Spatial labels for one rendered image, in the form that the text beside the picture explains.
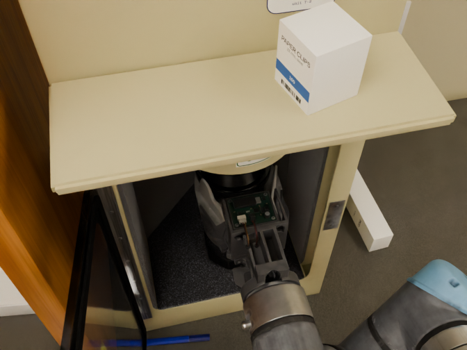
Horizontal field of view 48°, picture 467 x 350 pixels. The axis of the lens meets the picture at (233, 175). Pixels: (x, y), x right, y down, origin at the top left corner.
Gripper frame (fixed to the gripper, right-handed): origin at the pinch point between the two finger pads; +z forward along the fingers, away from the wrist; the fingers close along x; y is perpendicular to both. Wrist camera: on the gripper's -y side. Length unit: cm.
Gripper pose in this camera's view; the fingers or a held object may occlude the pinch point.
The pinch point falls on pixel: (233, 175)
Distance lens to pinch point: 74.9
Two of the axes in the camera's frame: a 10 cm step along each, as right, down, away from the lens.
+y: 0.0, -6.1, -7.9
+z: -2.3, -7.7, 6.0
